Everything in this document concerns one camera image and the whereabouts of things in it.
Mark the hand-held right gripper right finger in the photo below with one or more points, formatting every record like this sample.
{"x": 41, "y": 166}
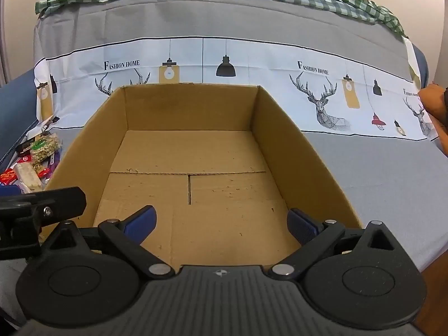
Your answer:
{"x": 301, "y": 227}

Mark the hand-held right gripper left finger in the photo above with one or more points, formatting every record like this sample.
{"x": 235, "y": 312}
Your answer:
{"x": 141, "y": 224}

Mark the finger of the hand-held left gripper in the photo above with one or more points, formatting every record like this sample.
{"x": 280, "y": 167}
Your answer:
{"x": 63, "y": 201}

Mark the cardboard box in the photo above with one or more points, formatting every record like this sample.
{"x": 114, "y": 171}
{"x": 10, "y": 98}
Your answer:
{"x": 210, "y": 147}

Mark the purple snack wrapper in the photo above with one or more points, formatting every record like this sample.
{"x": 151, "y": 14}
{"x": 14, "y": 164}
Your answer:
{"x": 52, "y": 164}

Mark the white bar snack packet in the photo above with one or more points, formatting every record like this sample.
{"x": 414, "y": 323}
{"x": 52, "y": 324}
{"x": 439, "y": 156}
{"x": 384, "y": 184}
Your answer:
{"x": 28, "y": 176}

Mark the orange cushion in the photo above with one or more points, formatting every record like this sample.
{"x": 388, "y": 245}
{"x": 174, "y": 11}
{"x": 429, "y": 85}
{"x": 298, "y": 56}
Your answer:
{"x": 432, "y": 101}

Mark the grey deer print bedsheet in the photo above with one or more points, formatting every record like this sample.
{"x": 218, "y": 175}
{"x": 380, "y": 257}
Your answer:
{"x": 245, "y": 17}

